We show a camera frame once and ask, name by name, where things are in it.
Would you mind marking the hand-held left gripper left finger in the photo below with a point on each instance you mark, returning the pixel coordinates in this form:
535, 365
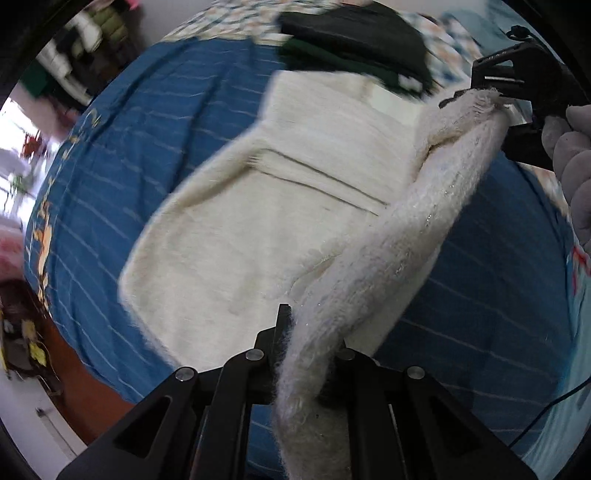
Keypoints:
277, 333

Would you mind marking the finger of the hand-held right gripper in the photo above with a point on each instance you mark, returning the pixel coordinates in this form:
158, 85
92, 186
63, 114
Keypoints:
455, 97

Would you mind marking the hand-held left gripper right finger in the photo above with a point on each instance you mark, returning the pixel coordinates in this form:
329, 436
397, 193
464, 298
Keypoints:
344, 369

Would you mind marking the cream knitted sweater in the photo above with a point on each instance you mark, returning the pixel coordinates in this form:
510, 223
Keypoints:
295, 221

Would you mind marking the cluttered clothes shelf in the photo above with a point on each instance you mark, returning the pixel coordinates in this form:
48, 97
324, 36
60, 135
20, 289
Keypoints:
87, 41

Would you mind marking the person's right hand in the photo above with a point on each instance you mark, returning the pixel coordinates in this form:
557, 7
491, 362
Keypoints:
570, 152

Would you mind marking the black folded garment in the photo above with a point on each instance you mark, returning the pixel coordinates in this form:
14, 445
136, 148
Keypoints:
355, 32

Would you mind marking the dark green folded garment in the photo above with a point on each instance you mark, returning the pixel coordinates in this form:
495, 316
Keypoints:
337, 57

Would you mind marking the blue striped bed sheet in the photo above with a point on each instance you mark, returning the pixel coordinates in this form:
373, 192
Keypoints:
138, 152

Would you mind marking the brown wooden bed frame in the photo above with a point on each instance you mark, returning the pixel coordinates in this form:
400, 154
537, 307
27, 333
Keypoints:
78, 383

